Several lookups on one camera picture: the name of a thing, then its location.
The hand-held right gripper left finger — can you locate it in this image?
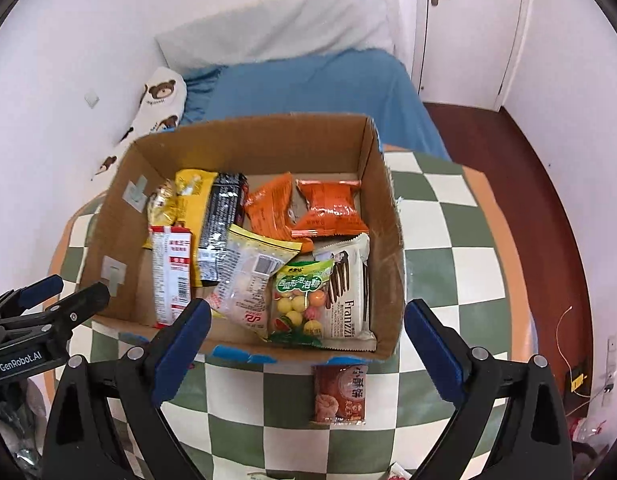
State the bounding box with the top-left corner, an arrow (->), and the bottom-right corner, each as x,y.
45,299 -> 213,480

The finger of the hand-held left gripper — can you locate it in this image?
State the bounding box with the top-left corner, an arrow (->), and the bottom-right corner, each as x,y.
38,281 -> 112,346
0,274 -> 65,322

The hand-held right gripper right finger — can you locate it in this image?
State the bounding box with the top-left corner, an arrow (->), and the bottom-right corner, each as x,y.
403,299 -> 575,480

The long red white snack packet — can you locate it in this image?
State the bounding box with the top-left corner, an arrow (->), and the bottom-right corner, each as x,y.
148,225 -> 195,328

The clear yellow-edged snack packet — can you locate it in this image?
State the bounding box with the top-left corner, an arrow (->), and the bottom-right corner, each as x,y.
204,225 -> 304,341

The white biscuit stick packet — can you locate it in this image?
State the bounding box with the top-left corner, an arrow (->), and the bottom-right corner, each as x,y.
313,232 -> 376,352

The brown snack packet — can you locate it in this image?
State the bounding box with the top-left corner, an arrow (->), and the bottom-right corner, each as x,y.
312,364 -> 367,426

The green gumball candy packet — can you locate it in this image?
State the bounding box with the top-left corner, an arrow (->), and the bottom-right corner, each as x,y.
267,259 -> 335,348

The yellow panda snack packet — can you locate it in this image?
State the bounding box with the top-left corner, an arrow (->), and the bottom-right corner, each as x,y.
146,182 -> 184,228

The black snack packet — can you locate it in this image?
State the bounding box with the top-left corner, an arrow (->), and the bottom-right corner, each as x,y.
196,172 -> 250,281

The large yellow snack packet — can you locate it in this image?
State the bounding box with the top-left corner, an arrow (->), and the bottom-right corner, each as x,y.
142,169 -> 218,291

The orange snack packet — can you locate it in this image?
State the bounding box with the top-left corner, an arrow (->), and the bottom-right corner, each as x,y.
292,178 -> 369,238
243,172 -> 315,253

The cardboard box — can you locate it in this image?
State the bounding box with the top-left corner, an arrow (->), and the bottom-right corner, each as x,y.
78,114 -> 406,367

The green white checkered blanket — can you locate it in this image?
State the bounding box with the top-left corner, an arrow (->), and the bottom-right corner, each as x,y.
43,145 -> 541,480

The white bear print pillow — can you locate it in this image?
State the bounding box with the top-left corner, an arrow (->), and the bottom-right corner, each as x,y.
93,66 -> 188,177

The blue bedsheet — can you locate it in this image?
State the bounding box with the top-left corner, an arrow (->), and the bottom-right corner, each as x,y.
181,50 -> 451,161

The white door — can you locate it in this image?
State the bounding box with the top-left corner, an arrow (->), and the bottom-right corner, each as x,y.
415,0 -> 531,111

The grey pillow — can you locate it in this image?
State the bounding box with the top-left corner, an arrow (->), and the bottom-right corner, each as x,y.
155,0 -> 401,77

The thin wire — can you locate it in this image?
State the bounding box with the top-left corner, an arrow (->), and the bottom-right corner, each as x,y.
555,305 -> 575,377

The black yellow wall plug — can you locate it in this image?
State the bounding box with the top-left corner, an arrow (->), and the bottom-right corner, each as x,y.
568,360 -> 591,396

